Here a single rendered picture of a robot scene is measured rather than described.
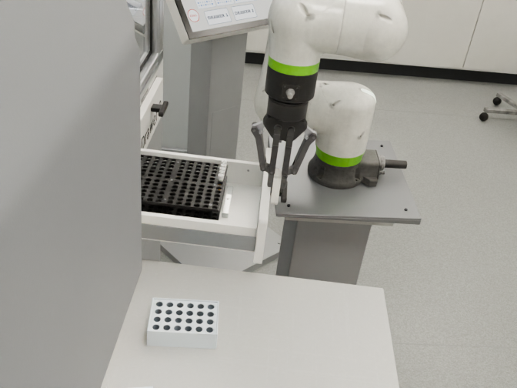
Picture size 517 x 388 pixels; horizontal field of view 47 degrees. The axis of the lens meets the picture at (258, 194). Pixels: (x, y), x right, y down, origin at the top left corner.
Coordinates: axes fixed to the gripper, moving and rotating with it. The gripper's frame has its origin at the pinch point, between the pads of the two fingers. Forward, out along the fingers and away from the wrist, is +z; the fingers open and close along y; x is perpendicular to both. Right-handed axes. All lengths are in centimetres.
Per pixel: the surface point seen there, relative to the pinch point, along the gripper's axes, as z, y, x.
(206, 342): 15.7, -9.4, -29.1
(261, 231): 3.1, -2.0, -11.4
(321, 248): 32.9, 15.1, 23.6
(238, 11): -7, -17, 90
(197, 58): 13, -30, 97
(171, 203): 3.5, -20.3, -5.4
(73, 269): -52, -10, -87
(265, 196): 0.7, -2.0, -3.1
